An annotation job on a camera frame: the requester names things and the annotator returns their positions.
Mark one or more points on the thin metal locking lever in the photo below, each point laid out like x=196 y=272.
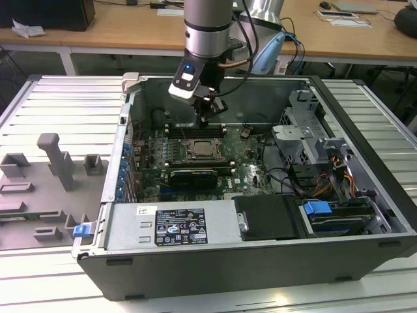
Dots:
x=208 y=158
x=181 y=130

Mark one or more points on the silver square CPU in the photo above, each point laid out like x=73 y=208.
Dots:
x=203 y=147

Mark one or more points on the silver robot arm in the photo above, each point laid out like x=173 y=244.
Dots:
x=207 y=29

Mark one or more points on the black RAM slot bank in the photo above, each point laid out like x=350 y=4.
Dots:
x=202 y=164
x=185 y=132

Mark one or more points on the black CPU socket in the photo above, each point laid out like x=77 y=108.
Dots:
x=188 y=159

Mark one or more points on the blue expansion slot clips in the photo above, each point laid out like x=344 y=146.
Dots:
x=123 y=172

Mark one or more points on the pale blue teach pendant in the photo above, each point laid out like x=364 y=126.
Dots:
x=268 y=53

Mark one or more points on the small black power adapter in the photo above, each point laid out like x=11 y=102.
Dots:
x=158 y=5

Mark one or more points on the wooden desk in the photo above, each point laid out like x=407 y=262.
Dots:
x=130 y=29

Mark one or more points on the black graphics card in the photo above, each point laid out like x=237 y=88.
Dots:
x=193 y=178

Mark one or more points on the green motherboard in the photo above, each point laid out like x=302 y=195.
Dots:
x=247 y=176

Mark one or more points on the grey metal drive cage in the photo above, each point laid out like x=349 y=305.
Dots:
x=299 y=140

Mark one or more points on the black computer mouse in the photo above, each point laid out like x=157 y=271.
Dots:
x=324 y=4

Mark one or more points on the white paper sheets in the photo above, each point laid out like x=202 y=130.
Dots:
x=342 y=20

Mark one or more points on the black plastic air shroud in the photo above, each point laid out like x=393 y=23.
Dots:
x=267 y=216

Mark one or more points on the grey power supply unit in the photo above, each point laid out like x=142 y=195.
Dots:
x=176 y=225

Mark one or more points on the grey flat laptop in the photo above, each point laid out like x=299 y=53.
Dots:
x=355 y=6

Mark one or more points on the blue disk carrier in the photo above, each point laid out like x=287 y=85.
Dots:
x=316 y=208

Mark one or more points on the black box on desk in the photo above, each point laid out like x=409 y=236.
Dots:
x=45 y=13

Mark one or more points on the crumpled white paper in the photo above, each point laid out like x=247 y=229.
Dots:
x=27 y=29

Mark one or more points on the open black PC case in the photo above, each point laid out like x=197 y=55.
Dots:
x=228 y=274

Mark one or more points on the blue case latch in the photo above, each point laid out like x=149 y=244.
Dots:
x=81 y=231

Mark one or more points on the round black bag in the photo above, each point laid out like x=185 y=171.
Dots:
x=406 y=19

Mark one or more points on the grey parts rack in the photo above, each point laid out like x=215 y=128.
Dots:
x=42 y=192

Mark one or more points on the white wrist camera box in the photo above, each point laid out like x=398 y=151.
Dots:
x=185 y=81

